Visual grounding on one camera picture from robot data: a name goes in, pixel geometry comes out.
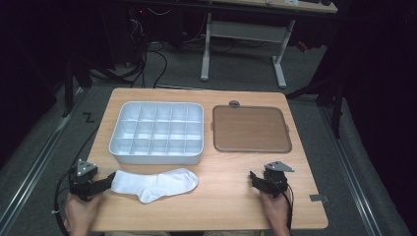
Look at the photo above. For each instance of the metal floor rail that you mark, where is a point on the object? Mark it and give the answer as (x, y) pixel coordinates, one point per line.
(32, 177)
(354, 183)

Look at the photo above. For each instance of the brown wooden tray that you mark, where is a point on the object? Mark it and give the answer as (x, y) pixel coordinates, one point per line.
(250, 128)

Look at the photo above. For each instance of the person's left hand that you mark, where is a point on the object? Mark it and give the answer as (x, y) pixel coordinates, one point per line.
(80, 213)

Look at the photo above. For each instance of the person's right hand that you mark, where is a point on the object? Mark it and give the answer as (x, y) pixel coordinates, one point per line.
(278, 209)

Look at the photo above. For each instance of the white compartment organizer box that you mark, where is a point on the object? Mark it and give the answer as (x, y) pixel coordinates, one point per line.
(159, 131)

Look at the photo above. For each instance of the grey round table grommet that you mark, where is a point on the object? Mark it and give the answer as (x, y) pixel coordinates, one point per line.
(234, 104)

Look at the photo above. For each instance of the black metal stand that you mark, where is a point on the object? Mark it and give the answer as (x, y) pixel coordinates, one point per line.
(69, 88)
(337, 108)

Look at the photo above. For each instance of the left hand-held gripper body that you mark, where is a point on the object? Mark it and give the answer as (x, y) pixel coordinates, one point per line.
(82, 182)

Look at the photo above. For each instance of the grey tape piece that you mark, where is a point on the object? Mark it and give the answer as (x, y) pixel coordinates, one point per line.
(319, 197)

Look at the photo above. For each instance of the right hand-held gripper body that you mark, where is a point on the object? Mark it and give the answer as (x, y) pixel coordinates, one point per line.
(275, 183)

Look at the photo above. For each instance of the desk with white legs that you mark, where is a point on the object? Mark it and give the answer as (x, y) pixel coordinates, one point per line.
(249, 32)

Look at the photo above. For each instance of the white sock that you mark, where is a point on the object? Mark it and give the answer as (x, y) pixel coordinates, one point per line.
(157, 184)

